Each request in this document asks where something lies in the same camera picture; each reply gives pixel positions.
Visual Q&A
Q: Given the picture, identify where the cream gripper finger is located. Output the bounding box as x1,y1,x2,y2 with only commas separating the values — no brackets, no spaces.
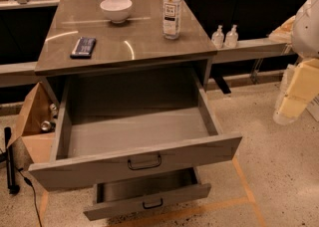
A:
273,100,297,125

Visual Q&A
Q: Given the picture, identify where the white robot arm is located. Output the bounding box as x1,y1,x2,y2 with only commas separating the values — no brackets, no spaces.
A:
273,0,319,125

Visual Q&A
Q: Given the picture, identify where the open grey top drawer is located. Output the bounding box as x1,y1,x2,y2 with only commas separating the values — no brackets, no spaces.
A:
29,67,242,190

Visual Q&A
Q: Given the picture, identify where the open grey drawer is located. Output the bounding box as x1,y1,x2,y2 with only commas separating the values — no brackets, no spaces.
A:
84,168,211,221
29,67,242,190

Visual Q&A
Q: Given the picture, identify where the grey drawer cabinet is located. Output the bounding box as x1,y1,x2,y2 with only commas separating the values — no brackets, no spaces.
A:
36,0,216,115

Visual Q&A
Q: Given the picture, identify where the open grey lower drawer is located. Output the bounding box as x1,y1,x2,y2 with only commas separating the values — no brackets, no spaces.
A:
84,168,211,221

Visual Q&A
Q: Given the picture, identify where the dark blue rxbar wrapper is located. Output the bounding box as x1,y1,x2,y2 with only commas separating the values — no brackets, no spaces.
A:
70,37,96,59

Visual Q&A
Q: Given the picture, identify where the printed cardboard box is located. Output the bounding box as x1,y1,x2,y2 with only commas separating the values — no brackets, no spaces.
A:
307,96,319,121

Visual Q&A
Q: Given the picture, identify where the right small pump bottle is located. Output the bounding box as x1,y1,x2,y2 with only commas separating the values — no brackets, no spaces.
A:
224,25,238,48

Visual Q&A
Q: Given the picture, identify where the small pump bottle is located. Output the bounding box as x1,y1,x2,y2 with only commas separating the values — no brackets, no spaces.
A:
211,25,224,49
224,25,238,48

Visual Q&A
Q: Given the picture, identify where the left small pump bottle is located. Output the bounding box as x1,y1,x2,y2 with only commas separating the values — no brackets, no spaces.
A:
211,25,224,49

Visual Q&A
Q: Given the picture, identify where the clear plastic water bottle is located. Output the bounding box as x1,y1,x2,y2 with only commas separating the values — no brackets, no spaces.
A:
162,0,181,40

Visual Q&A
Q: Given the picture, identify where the white ceramic bowl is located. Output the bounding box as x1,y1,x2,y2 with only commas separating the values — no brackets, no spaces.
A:
100,0,133,23

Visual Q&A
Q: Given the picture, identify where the upper metal can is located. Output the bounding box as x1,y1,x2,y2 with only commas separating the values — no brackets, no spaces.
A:
49,104,59,118

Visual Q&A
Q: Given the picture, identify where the metal can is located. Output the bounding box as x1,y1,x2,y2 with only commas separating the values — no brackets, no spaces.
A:
49,104,59,118
41,120,56,132

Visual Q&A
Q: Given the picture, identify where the lower metal can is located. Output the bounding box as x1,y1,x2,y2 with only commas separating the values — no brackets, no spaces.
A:
41,120,56,132

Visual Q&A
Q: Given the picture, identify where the brown cardboard box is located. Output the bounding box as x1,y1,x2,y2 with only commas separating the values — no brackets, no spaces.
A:
8,83,55,163

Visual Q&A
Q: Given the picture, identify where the black bar on floor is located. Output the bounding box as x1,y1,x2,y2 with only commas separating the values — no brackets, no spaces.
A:
4,126,20,195

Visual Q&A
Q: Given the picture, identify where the black cable on floor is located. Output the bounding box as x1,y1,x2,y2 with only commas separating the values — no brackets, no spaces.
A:
15,167,44,227

